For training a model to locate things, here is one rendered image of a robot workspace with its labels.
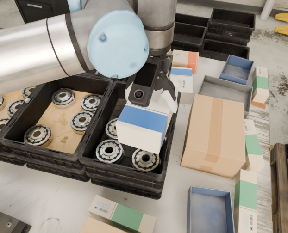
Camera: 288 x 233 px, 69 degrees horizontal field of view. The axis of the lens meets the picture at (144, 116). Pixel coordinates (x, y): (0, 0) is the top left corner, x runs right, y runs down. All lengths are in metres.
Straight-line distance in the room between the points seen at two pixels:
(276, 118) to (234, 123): 1.41
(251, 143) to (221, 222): 0.36
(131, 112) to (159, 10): 0.26
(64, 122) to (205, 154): 0.60
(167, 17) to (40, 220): 0.83
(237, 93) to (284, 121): 1.10
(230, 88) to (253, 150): 0.44
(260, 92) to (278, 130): 1.00
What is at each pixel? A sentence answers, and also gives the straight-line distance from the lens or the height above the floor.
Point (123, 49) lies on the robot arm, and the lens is 0.26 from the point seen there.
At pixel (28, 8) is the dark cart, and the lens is 2.58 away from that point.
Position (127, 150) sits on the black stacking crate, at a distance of 0.84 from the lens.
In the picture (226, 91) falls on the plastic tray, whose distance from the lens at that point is 1.31.
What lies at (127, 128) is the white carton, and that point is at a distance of 0.54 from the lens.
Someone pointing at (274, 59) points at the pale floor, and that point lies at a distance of 3.06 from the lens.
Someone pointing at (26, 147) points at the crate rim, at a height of 0.93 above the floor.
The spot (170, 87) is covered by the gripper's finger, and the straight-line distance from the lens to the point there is 0.52.
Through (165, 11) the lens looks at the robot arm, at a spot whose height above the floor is 1.39.
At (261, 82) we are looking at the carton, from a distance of 1.36.
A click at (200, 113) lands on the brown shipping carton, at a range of 0.94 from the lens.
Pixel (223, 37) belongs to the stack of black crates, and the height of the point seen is 0.47.
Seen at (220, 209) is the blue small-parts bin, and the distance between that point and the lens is 0.94.
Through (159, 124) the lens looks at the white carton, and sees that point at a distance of 0.53.
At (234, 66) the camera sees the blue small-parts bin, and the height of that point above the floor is 0.70.
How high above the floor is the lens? 1.56
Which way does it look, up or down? 52 degrees down
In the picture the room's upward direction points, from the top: straight up
